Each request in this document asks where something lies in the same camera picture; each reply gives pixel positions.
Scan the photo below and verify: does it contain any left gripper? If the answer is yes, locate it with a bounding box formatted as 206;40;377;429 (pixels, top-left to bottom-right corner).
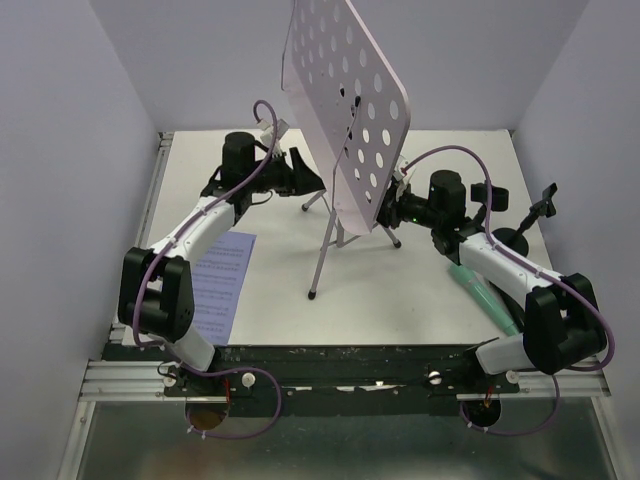
246;147;329;197

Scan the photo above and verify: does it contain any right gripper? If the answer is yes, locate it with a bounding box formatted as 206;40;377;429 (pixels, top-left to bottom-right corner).
362;180;441;231

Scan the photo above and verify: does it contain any white music stand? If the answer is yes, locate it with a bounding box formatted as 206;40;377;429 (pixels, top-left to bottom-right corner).
279;0;415;300

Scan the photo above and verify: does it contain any sheet music page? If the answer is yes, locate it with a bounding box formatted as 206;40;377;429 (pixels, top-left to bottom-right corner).
192;232;256;346

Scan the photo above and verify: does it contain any green microphone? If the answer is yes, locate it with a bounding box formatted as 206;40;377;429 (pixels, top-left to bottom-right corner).
448;264;520;336

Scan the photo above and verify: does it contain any black microphone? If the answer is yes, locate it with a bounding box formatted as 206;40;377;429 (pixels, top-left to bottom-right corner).
484;280;524;332

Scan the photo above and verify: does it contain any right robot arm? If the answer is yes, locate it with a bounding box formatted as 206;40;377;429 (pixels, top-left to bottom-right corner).
377;170;607;392

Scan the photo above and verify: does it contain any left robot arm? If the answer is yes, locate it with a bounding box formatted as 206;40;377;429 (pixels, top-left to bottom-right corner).
117;131;324;395

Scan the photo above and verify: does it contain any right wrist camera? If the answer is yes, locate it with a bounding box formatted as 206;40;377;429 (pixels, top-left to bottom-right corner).
389;155;413;200

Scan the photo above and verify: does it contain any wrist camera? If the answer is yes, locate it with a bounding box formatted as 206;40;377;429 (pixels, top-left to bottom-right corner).
257;119;290;156
389;155;413;200

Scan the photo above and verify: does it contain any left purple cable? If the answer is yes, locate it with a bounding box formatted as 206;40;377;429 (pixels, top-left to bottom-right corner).
132;99;284;442

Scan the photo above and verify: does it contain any purple cable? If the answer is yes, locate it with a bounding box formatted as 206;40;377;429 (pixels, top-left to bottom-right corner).
402;144;617;436
132;99;284;442

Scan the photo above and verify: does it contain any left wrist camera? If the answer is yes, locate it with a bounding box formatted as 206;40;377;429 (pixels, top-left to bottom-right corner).
257;119;290;156

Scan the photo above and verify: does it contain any black mounting rail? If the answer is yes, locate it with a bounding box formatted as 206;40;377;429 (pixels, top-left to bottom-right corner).
161;345;519;418

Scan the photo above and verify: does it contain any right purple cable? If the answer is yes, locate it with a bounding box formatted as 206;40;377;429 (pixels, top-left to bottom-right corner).
402;144;617;436

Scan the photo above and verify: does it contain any aluminium frame rail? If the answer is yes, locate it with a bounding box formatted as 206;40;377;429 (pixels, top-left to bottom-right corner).
54;130;614;480

